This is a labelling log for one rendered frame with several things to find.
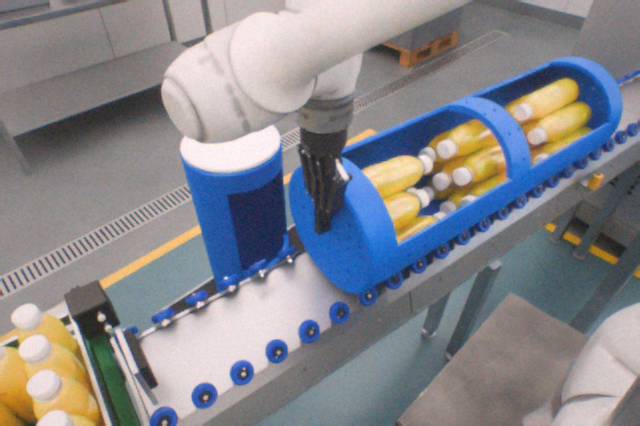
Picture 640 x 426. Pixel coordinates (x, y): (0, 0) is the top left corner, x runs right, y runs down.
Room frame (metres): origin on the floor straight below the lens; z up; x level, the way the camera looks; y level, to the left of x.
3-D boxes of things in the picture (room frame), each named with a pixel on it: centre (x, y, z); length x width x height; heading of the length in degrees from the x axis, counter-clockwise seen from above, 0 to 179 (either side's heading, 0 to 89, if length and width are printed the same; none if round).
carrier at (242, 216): (1.02, 0.25, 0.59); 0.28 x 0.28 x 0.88
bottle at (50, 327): (0.40, 0.49, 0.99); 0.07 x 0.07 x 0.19
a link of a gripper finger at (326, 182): (0.56, -0.01, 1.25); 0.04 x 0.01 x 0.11; 125
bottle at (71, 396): (0.28, 0.41, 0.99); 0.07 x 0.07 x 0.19
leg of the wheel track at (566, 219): (1.60, -1.29, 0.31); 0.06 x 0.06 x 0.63; 35
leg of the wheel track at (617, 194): (1.49, -1.37, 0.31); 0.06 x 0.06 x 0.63; 35
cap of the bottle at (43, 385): (0.28, 0.41, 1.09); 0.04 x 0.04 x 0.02
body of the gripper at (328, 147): (0.58, -0.01, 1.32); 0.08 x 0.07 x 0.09; 35
